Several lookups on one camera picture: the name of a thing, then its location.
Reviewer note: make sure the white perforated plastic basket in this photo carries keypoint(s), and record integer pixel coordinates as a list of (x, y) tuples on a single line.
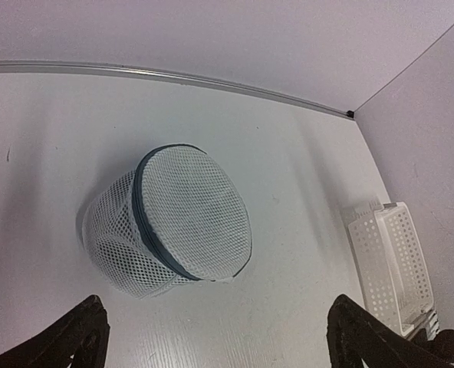
[(391, 266)]

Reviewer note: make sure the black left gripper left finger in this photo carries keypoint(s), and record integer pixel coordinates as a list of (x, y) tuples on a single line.
[(77, 339)]

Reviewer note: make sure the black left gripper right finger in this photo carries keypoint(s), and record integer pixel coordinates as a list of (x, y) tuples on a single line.
[(355, 338)]

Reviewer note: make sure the white mesh laundry bag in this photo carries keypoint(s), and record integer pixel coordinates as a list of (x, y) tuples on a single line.
[(175, 219)]

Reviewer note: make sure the aluminium table edge rail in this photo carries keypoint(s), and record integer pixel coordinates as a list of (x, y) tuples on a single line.
[(119, 70)]

